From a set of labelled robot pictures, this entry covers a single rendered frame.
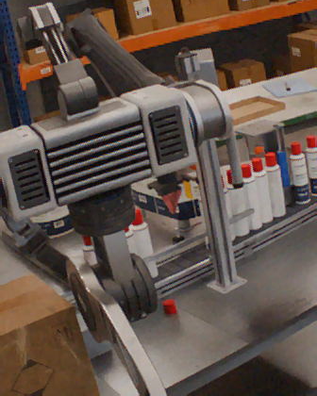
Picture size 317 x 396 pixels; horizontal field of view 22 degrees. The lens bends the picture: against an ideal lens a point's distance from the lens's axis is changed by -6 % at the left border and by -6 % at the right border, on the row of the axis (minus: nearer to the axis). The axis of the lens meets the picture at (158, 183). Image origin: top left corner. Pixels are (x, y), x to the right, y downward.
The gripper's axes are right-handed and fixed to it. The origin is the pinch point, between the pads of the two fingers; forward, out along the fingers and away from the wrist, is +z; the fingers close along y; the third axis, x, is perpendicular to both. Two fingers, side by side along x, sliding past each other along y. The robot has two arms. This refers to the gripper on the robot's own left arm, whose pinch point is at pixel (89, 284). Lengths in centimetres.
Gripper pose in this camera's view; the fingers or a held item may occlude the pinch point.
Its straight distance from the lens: 229.5
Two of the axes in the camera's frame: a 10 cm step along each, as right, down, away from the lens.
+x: -5.3, 8.3, -1.7
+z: 6.3, 5.2, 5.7
